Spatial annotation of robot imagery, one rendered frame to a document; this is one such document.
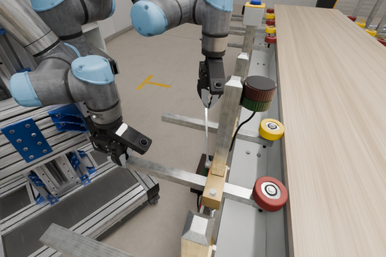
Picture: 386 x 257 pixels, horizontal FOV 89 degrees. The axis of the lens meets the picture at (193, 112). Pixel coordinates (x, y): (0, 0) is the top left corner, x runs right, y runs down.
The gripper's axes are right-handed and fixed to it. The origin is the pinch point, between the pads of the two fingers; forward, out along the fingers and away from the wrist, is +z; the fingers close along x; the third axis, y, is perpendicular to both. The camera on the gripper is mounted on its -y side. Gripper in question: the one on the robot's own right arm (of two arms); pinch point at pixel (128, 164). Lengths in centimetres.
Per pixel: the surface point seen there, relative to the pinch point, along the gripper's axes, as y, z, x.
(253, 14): -28, -37, -51
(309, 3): -184, 61, -767
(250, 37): -29, -28, -53
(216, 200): -29.5, -4.5, 5.0
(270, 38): -42, -8, -121
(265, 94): -33.8, -34.3, -1.2
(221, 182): -29.7, -4.6, -0.3
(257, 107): -33.2, -31.2, -1.0
